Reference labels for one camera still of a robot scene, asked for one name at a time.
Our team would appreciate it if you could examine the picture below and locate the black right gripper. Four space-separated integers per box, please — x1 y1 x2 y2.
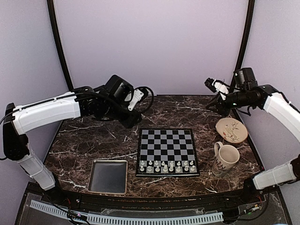
206 89 254 117

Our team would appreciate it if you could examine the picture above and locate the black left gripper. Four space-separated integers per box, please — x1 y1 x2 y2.
103 100 143 129

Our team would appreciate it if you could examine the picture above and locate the black grey chessboard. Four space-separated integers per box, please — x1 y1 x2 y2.
135 128 200 177

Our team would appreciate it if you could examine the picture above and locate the metal tray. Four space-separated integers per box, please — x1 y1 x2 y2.
88 159 128 195

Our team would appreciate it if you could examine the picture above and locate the white king chess piece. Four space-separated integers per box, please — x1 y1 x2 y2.
169 164 174 173

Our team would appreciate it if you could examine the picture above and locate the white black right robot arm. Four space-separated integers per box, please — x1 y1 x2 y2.
205 79 300 203

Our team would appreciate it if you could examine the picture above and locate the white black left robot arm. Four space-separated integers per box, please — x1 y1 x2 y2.
0 84 147 204

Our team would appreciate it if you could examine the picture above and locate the round wooden bird coaster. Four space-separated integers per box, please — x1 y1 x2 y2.
215 117 248 143

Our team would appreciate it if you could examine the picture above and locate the cream floral mug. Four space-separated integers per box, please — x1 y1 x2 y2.
212 142 240 177

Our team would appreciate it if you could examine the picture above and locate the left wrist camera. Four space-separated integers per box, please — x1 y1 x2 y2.
125 88 148 111

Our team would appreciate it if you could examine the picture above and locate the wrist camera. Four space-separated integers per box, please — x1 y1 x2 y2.
125 88 148 111
204 78 229 95

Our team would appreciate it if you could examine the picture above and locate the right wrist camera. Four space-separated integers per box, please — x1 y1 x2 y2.
204 78 229 95

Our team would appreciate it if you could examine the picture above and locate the black right frame post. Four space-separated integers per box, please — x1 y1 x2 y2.
226 0 256 99

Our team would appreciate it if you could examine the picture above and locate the black frame post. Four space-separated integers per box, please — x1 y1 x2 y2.
46 0 74 91
226 0 256 99

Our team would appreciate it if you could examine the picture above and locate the white slotted cable duct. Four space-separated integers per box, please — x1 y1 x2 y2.
27 200 224 225

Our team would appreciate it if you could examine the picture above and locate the black left frame post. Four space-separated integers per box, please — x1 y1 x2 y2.
46 0 74 91

